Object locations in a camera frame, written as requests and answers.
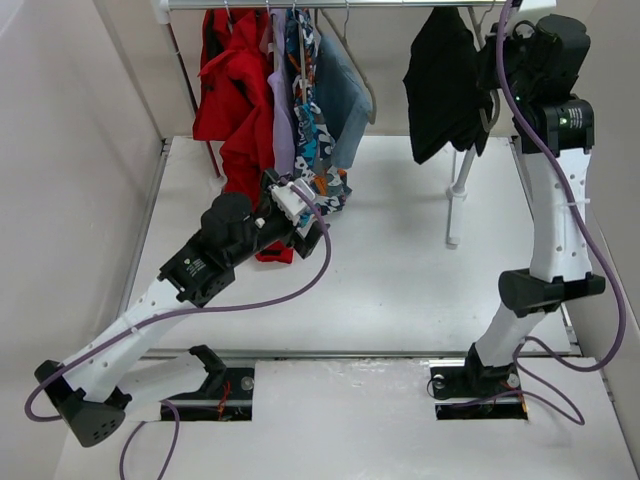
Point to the blue denim shorts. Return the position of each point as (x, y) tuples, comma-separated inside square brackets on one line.
[(343, 101)]

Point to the red jacket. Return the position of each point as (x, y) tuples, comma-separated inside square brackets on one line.
[(237, 106)]

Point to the lilac garment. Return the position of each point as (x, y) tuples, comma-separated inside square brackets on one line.
[(280, 83)]

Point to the black trousers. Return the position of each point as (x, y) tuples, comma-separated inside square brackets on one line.
[(445, 104)]

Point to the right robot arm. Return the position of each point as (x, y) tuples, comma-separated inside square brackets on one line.
[(556, 158)]

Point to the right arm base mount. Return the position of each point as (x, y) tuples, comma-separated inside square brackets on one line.
[(460, 394)]

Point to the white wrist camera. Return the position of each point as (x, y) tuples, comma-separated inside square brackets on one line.
[(533, 8), (290, 199)]

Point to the colourful patterned shorts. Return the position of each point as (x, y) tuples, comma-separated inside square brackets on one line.
[(313, 143)]

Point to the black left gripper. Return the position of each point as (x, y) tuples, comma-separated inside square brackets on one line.
[(302, 243)]

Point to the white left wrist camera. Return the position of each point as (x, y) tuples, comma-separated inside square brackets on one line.
[(290, 199)]

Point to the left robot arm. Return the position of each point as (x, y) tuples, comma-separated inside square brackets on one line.
[(95, 389)]

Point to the metal clothes rack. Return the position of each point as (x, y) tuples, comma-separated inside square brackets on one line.
[(313, 8)]

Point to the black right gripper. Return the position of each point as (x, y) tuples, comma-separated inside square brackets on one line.
[(522, 32)]

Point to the grey hanger with denim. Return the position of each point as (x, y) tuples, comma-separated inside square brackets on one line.
[(341, 35)]

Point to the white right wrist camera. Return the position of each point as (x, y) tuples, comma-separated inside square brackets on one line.
[(533, 8)]

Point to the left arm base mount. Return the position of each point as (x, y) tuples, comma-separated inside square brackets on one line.
[(225, 395)]

